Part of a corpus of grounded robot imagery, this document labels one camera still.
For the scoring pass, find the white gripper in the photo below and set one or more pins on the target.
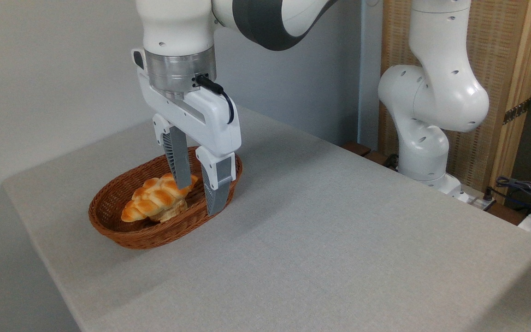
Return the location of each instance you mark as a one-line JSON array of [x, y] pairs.
[[210, 124]]

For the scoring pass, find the golden braided bread roll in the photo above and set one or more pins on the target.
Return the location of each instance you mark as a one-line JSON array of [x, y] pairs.
[[152, 200]]

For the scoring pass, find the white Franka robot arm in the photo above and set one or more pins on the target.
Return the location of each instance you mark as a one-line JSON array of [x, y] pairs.
[[431, 92]]

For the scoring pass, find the brown oval wicker basket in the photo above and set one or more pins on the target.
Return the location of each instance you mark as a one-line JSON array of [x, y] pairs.
[[118, 230]]

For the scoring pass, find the wooden woven folding screen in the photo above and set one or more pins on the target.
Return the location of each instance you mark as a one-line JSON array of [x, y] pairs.
[[500, 55]]

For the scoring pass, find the black metal screen hinge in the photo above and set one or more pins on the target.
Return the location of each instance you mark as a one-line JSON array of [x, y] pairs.
[[516, 110]]

